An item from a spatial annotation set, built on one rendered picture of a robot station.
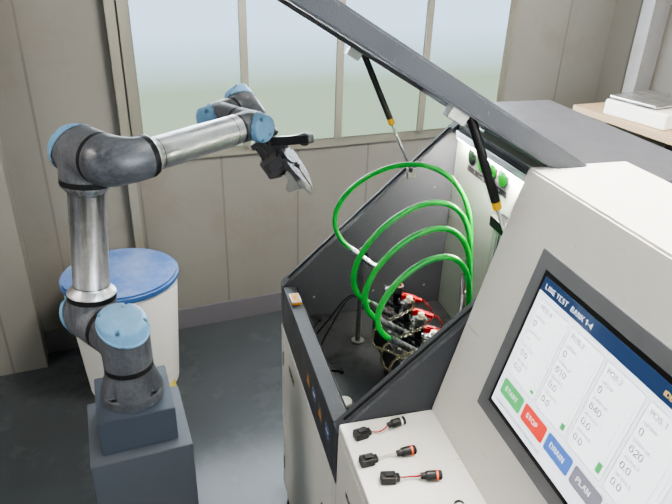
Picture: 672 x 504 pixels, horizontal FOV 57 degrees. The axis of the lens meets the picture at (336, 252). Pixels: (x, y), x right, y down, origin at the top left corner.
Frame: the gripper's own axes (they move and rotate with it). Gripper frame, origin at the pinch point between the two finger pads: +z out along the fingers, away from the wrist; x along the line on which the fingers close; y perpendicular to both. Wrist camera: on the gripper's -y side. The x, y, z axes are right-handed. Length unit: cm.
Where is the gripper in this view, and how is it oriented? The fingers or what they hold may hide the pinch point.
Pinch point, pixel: (311, 189)
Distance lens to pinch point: 171.1
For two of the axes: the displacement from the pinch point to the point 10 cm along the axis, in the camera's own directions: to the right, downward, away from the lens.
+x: -3.4, 2.1, -9.2
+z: 5.6, 8.2, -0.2
